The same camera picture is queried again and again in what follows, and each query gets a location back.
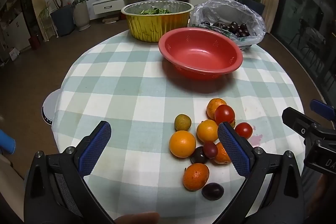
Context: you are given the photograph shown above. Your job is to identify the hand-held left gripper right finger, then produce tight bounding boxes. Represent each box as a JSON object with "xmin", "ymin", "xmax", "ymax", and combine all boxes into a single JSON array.
[{"xmin": 210, "ymin": 122, "xmax": 305, "ymax": 224}]

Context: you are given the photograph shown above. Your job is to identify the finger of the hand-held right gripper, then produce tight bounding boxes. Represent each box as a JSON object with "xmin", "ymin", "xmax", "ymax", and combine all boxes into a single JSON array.
[
  {"xmin": 282, "ymin": 107, "xmax": 319, "ymax": 140},
  {"xmin": 310, "ymin": 99, "xmax": 336, "ymax": 122}
]

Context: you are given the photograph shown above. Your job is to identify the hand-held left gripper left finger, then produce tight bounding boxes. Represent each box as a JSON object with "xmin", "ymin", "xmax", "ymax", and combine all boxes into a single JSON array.
[{"xmin": 24, "ymin": 121, "xmax": 116, "ymax": 224}]

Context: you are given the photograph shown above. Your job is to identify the mandarin orange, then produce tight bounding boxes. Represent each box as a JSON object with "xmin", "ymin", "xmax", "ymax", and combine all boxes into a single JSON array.
[
  {"xmin": 213, "ymin": 142, "xmax": 232, "ymax": 165},
  {"xmin": 183, "ymin": 163, "xmax": 210, "ymax": 191}
]

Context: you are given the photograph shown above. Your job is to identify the red tomato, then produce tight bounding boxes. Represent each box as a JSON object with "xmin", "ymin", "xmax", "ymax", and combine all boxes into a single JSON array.
[
  {"xmin": 214, "ymin": 105, "xmax": 236, "ymax": 125},
  {"xmin": 234, "ymin": 122, "xmax": 253, "ymax": 139}
]

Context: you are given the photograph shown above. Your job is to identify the dark purple plum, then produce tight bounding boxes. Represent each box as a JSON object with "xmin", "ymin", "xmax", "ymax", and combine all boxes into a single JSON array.
[
  {"xmin": 190, "ymin": 146, "xmax": 209, "ymax": 165},
  {"xmin": 202, "ymin": 182, "xmax": 225, "ymax": 200}
]

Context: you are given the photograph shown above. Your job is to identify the round orange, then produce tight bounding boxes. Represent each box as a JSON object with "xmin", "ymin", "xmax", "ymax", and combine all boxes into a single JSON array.
[
  {"xmin": 206, "ymin": 98, "xmax": 227, "ymax": 121},
  {"xmin": 169, "ymin": 130, "xmax": 197, "ymax": 159},
  {"xmin": 196, "ymin": 119, "xmax": 219, "ymax": 143}
]

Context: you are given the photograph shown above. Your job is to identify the brown-green longan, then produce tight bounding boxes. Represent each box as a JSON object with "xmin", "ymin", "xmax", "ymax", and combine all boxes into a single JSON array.
[{"xmin": 174, "ymin": 114, "xmax": 191, "ymax": 131}]

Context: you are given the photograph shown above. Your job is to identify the red plastic bowl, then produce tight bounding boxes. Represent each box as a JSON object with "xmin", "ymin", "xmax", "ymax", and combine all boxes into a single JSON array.
[{"xmin": 158, "ymin": 28, "xmax": 243, "ymax": 80}]

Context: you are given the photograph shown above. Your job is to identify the person's left hand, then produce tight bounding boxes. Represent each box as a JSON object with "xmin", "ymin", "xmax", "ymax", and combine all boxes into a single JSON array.
[{"xmin": 115, "ymin": 212, "xmax": 160, "ymax": 224}]

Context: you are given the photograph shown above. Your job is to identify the red plum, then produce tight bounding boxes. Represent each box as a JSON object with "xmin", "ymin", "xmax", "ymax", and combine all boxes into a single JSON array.
[{"xmin": 203, "ymin": 141, "xmax": 218, "ymax": 159}]

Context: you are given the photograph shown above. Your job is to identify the green white checked tablecloth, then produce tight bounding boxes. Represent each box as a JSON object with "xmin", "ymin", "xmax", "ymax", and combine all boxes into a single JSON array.
[{"xmin": 51, "ymin": 28, "xmax": 306, "ymax": 224}]

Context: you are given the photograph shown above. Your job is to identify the blue object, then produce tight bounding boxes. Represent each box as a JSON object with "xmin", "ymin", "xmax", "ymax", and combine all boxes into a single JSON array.
[{"xmin": 0, "ymin": 128, "xmax": 17, "ymax": 155}]

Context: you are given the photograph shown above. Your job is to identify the clear plastic bag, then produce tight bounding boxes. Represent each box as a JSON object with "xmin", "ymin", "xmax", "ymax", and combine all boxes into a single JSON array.
[{"xmin": 189, "ymin": 0, "xmax": 266, "ymax": 46}]

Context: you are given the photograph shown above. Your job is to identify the white plant stand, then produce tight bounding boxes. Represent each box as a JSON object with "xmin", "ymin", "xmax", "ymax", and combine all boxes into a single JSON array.
[{"xmin": 37, "ymin": 1, "xmax": 59, "ymax": 42}]

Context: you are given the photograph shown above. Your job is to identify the plant in tall white pot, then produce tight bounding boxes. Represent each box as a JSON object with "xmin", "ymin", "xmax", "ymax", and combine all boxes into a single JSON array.
[{"xmin": 71, "ymin": 0, "xmax": 91, "ymax": 31}]

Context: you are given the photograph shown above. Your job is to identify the gold foil pan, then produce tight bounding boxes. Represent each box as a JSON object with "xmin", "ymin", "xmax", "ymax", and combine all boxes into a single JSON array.
[{"xmin": 121, "ymin": 0, "xmax": 194, "ymax": 43}]

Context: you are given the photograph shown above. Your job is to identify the white television cabinet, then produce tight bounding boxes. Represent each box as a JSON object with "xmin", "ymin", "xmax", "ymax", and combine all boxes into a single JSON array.
[{"xmin": 92, "ymin": 0, "xmax": 229, "ymax": 16}]

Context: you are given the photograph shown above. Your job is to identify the white shelf cabinet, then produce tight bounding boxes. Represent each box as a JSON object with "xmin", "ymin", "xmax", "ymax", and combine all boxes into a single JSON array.
[{"xmin": 0, "ymin": 0, "xmax": 31, "ymax": 63}]

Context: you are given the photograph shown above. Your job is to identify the green leafy vegetables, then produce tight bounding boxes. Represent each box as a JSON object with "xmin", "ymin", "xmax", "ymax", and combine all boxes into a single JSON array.
[{"xmin": 139, "ymin": 8, "xmax": 173, "ymax": 15}]

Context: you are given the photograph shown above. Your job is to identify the metal wire basket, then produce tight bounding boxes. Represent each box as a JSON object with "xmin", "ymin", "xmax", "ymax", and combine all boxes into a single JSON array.
[{"xmin": 231, "ymin": 37, "xmax": 254, "ymax": 52}]

